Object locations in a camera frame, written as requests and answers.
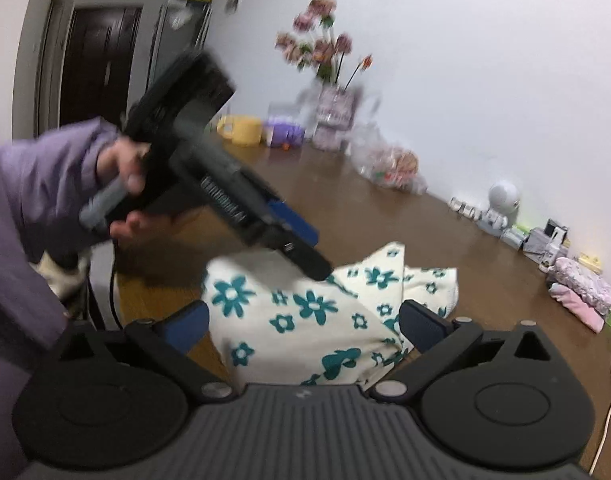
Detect light green pack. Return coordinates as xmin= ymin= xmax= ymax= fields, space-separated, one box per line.
xmin=502 ymin=224 xmax=532 ymax=250

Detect purple container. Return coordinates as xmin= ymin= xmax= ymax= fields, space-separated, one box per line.
xmin=262 ymin=116 xmax=307 ymax=151

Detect white robot toy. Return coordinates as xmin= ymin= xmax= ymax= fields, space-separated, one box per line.
xmin=477 ymin=180 xmax=521 ymax=237

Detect white teal floral garment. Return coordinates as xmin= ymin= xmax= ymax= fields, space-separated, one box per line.
xmin=202 ymin=241 xmax=459 ymax=389

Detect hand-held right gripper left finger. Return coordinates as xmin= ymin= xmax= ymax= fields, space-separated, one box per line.
xmin=58 ymin=300 xmax=236 ymax=404

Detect white cable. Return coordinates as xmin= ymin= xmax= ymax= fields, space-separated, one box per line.
xmin=587 ymin=327 xmax=611 ymax=477

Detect black cable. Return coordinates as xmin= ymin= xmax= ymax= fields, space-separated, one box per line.
xmin=106 ymin=242 xmax=125 ymax=332

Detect pink folded clothes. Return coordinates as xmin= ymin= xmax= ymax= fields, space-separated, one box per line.
xmin=547 ymin=256 xmax=611 ymax=334

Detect grey refrigerator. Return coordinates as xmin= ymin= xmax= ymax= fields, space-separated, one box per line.
xmin=149 ymin=0 xmax=214 ymax=92

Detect clear plastic snack bag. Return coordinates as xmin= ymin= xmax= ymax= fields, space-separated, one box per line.
xmin=349 ymin=124 xmax=429 ymax=196

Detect person's left hand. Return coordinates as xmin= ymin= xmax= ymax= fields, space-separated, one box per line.
xmin=96 ymin=137 xmax=177 ymax=242

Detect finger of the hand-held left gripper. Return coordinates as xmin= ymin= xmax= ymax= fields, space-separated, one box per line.
xmin=265 ymin=199 xmax=320 ymax=249
xmin=264 ymin=231 xmax=334 ymax=282

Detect vase with pink flowers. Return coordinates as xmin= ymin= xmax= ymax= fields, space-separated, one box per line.
xmin=274 ymin=0 xmax=382 ymax=154

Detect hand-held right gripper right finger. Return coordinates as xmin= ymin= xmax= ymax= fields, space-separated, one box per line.
xmin=373 ymin=299 xmax=557 ymax=404

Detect yellow cup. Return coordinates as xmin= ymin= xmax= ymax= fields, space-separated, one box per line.
xmin=216 ymin=114 xmax=264 ymax=148

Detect dark wooden door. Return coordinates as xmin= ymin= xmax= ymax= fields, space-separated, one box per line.
xmin=59 ymin=5 xmax=144 ymax=130

